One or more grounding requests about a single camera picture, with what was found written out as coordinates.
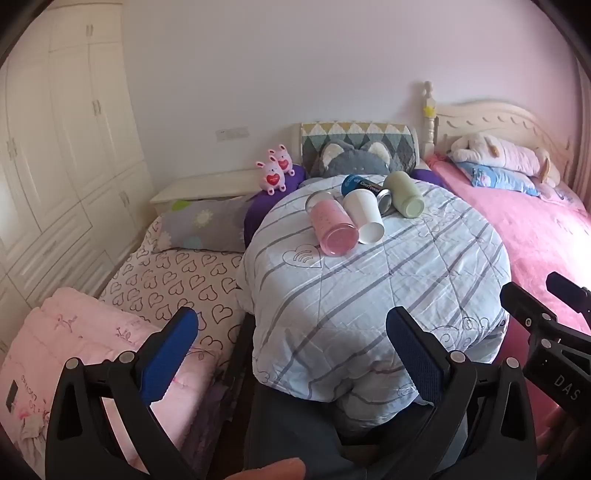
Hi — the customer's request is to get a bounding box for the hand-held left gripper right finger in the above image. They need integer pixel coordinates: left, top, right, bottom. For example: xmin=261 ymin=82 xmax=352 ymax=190
xmin=376 ymin=307 xmax=539 ymax=480

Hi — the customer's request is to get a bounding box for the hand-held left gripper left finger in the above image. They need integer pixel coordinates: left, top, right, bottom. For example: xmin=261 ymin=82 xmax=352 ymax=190
xmin=45 ymin=307 xmax=200 ymax=480

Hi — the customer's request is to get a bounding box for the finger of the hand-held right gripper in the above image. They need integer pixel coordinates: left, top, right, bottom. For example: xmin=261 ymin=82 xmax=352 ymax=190
xmin=500 ymin=281 xmax=573 ymax=344
xmin=546 ymin=272 xmax=591 ymax=333

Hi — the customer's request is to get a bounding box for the white cup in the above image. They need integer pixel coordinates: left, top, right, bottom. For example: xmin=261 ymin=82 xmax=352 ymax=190
xmin=342 ymin=189 xmax=385 ymax=244

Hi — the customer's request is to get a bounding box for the pink speckled cup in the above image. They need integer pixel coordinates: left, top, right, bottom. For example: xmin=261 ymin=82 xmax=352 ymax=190
xmin=305 ymin=191 xmax=360 ymax=257

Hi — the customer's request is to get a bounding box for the pale green bottle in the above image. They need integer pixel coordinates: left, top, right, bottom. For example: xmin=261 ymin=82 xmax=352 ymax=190
xmin=383 ymin=171 xmax=424 ymax=219

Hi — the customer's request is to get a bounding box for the blue can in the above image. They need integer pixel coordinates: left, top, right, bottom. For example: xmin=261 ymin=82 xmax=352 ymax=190
xmin=341 ymin=174 xmax=394 ymax=215

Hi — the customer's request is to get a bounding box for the person's left hand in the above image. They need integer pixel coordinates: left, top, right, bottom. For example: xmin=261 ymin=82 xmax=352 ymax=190
xmin=231 ymin=458 xmax=306 ymax=480

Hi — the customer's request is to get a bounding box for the pink bedspread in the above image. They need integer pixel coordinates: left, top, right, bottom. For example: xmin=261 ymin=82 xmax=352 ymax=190
xmin=425 ymin=154 xmax=591 ymax=416

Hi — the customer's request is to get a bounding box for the heart print bed sheet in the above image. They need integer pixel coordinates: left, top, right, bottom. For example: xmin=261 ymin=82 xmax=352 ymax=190
xmin=99 ymin=215 xmax=252 ymax=370

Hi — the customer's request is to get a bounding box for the grey striped white quilt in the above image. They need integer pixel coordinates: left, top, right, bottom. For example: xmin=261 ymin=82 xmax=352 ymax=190
xmin=235 ymin=173 xmax=511 ymax=411

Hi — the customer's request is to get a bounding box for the folded pink blanket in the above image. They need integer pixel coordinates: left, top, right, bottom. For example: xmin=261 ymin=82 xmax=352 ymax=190
xmin=0 ymin=287 xmax=222 ymax=480

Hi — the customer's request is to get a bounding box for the blue printed pillow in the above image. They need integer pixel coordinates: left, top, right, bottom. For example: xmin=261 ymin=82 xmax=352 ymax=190
xmin=455 ymin=161 xmax=541 ymax=197

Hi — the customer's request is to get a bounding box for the grey flower print pillow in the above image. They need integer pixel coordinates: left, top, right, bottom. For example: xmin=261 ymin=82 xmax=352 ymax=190
xmin=152 ymin=196 xmax=254 ymax=254

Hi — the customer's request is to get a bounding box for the person's grey trouser leg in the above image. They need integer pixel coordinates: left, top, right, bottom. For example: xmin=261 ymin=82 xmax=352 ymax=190
xmin=242 ymin=383 xmax=462 ymax=480

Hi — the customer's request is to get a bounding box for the white and pink plush toy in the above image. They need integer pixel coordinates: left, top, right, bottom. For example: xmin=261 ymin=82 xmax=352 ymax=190
xmin=450 ymin=131 xmax=561 ymax=188

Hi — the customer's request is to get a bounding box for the purple pillow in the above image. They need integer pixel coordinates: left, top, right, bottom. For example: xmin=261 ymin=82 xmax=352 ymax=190
xmin=410 ymin=168 xmax=446 ymax=188
xmin=243 ymin=166 xmax=308 ymax=245

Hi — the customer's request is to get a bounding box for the white nightstand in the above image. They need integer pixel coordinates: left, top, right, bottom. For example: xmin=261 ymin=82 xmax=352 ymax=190
xmin=150 ymin=167 xmax=273 ymax=215

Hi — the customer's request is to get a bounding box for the cream bed headboard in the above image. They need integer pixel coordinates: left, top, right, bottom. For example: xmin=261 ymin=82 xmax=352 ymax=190
xmin=422 ymin=80 xmax=578 ymax=185

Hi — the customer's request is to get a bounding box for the pink bunny toy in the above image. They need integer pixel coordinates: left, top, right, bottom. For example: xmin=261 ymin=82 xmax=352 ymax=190
xmin=270 ymin=144 xmax=296 ymax=176
xmin=257 ymin=156 xmax=287 ymax=195

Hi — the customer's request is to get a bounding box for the grey cat plush cushion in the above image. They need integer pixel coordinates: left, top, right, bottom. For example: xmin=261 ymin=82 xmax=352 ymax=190
xmin=308 ymin=141 xmax=392 ymax=178

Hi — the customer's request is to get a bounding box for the diamond pattern headboard cushion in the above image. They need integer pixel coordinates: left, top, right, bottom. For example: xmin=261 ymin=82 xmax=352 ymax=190
xmin=300 ymin=121 xmax=419 ymax=171

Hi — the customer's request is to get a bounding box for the cream wardrobe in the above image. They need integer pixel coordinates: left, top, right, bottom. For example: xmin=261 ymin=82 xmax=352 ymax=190
xmin=0 ymin=0 xmax=160 ymax=352

